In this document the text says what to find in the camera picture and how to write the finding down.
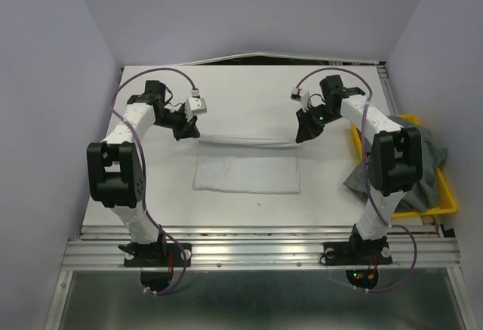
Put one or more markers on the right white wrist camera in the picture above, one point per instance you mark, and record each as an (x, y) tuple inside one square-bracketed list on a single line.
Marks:
[(302, 96)]

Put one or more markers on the aluminium rail frame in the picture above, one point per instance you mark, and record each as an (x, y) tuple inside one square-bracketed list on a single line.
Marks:
[(255, 256)]

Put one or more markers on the yellow plastic bin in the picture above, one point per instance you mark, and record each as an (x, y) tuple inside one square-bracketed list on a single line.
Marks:
[(447, 194)]

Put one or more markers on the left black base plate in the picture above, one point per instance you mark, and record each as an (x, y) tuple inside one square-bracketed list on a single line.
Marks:
[(163, 266)]

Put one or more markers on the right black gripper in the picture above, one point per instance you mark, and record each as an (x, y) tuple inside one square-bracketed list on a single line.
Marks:
[(306, 130)]

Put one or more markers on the grey skirt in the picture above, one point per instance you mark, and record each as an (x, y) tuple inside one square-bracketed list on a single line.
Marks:
[(407, 162)]

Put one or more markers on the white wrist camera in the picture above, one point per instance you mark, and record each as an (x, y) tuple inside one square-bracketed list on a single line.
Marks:
[(302, 96), (195, 106)]

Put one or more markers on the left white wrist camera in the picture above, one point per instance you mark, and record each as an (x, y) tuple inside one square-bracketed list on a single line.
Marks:
[(195, 106)]

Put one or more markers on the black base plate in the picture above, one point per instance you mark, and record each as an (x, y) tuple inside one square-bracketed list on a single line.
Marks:
[(362, 258), (163, 266)]

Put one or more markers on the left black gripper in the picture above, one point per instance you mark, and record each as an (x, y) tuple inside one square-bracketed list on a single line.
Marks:
[(186, 129)]

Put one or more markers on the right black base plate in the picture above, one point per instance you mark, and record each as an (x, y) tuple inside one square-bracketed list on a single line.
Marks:
[(362, 258)]

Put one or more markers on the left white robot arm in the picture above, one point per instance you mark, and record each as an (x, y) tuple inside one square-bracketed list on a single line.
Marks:
[(117, 172)]

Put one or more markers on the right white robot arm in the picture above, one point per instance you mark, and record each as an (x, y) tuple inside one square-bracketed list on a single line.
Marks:
[(354, 105)]

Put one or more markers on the white skirt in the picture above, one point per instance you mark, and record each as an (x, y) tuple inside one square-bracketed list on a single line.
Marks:
[(247, 165)]

